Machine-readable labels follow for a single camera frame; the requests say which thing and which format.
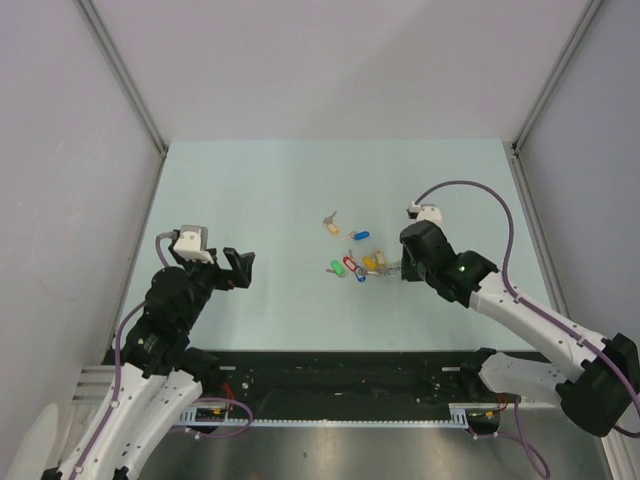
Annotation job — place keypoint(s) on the green tag key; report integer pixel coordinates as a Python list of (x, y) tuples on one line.
[(337, 268)]

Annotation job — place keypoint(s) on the aluminium frame post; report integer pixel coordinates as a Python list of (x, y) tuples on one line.
[(114, 60), (569, 51)]

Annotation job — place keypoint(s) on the aluminium rail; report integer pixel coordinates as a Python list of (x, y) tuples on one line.
[(93, 385), (536, 231)]

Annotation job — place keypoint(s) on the blue tag key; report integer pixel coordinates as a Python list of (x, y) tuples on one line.
[(361, 273), (356, 235)]

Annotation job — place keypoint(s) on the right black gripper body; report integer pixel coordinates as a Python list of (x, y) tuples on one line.
[(414, 271)]

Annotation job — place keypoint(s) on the yellow tag key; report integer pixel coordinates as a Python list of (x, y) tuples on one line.
[(369, 263), (380, 258), (330, 225)]

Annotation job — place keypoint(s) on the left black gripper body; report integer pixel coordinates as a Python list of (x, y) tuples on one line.
[(205, 276)]

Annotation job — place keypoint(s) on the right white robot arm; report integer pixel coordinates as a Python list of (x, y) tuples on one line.
[(592, 379)]

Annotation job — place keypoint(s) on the right aluminium rail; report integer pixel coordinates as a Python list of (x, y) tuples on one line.
[(536, 231)]

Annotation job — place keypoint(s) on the yellow tag key far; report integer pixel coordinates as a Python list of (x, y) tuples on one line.
[(330, 225)]

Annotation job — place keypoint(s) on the yellow tag key right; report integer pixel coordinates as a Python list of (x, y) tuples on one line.
[(380, 258)]

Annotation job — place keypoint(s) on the red tag key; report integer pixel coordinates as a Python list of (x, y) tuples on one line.
[(350, 263)]

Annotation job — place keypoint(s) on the left aluminium frame post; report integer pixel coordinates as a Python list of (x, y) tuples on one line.
[(114, 60)]

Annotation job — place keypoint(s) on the blue tag key far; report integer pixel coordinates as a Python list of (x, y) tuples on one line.
[(356, 235)]

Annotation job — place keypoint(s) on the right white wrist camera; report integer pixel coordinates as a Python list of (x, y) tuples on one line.
[(425, 212)]

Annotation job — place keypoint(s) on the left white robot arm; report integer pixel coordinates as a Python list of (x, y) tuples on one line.
[(158, 375)]

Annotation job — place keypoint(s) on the yellow tag key left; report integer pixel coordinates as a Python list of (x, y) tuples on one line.
[(369, 263)]

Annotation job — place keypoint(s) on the metal ring key organizer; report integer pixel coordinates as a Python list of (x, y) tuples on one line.
[(393, 268)]

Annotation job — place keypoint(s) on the blue tag key near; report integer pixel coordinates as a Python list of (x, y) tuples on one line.
[(361, 273)]

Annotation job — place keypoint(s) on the grey slotted cable duct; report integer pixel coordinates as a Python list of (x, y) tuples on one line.
[(454, 419)]

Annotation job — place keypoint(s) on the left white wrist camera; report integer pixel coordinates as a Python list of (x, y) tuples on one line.
[(191, 244)]

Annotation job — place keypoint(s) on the right aluminium frame post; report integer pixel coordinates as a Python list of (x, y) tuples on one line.
[(569, 51)]

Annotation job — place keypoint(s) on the left aluminium rail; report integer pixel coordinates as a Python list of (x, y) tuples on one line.
[(93, 385)]

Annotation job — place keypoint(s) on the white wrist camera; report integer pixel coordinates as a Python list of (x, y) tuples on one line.
[(191, 244), (425, 212)]

